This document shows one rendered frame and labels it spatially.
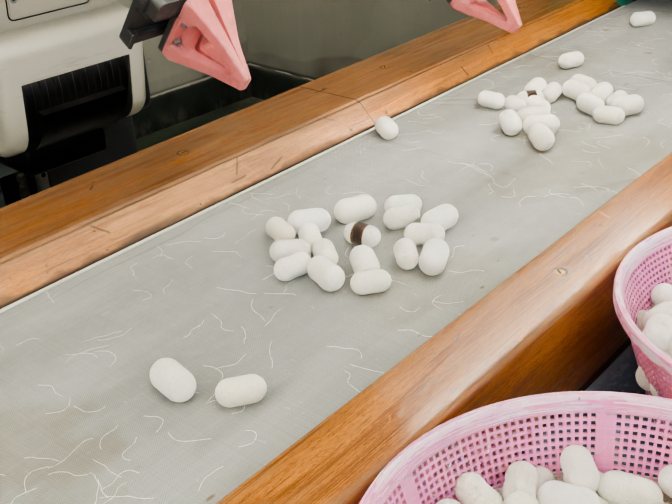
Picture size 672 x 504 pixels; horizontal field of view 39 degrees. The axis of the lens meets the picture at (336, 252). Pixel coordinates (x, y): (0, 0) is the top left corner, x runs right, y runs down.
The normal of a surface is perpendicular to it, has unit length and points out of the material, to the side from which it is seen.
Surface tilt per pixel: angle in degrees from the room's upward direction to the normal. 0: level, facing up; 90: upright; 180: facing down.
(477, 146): 0
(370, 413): 0
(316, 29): 90
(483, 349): 0
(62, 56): 98
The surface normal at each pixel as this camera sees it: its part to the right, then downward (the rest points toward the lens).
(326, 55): -0.68, 0.34
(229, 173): 0.50, -0.43
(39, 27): 0.05, -0.83
